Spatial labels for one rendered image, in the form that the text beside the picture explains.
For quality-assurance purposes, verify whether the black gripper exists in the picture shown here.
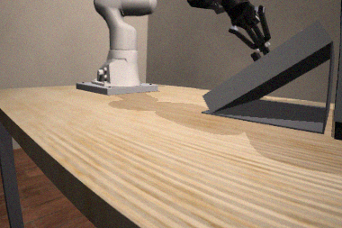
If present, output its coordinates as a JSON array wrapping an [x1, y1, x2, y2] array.
[[221, 0, 271, 56]]

